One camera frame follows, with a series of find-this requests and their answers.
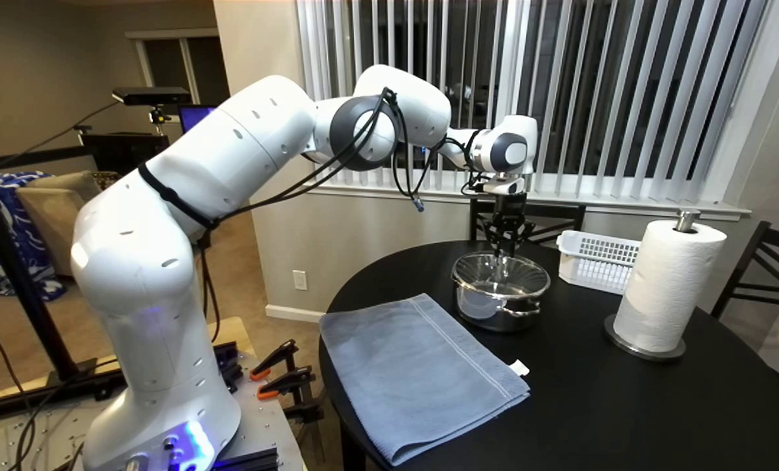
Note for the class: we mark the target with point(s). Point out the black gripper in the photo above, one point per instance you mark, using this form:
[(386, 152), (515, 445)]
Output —
[(506, 203)]

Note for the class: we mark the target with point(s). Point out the glass pot lid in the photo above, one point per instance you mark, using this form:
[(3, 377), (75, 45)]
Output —
[(476, 274)]

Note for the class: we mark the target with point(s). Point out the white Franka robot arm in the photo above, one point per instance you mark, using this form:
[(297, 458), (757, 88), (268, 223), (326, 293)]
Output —
[(164, 262)]

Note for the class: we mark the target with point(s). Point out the stainless steel pot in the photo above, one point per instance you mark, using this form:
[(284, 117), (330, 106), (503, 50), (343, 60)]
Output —
[(503, 314)]

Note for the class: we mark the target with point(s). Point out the white paper towel roll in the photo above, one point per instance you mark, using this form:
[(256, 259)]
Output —
[(665, 289)]

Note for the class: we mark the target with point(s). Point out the blue towel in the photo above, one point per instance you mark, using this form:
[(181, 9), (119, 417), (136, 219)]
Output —
[(405, 374)]

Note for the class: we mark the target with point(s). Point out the silver paper towel holder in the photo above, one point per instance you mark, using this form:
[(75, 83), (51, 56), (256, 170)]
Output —
[(689, 223)]

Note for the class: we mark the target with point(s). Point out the white plastic basket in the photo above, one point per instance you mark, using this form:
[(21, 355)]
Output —
[(595, 262)]

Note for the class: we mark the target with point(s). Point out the white vertical blinds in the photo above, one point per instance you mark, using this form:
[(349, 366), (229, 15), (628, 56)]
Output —
[(633, 88)]

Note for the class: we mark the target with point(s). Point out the black orange spring clamp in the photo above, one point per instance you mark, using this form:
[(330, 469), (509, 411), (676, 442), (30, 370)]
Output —
[(289, 382), (276, 357)]

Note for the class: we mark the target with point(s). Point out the robot mounting platform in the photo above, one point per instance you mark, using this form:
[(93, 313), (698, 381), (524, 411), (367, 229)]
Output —
[(268, 445)]

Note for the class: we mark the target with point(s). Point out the computer monitor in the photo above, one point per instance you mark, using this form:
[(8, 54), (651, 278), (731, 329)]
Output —
[(196, 118)]

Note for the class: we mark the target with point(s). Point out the beige sofa cushion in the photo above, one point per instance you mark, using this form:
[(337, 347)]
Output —
[(58, 212)]

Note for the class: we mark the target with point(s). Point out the blue patterned cloth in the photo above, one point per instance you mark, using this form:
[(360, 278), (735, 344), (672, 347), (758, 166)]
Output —
[(24, 251)]

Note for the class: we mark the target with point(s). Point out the black metal stand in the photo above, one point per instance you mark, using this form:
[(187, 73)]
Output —
[(15, 278)]

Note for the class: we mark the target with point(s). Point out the white wall outlet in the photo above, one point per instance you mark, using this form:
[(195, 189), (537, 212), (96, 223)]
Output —
[(298, 278)]

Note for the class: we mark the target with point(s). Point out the black stereo camera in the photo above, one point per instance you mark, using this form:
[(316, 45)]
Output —
[(150, 94)]

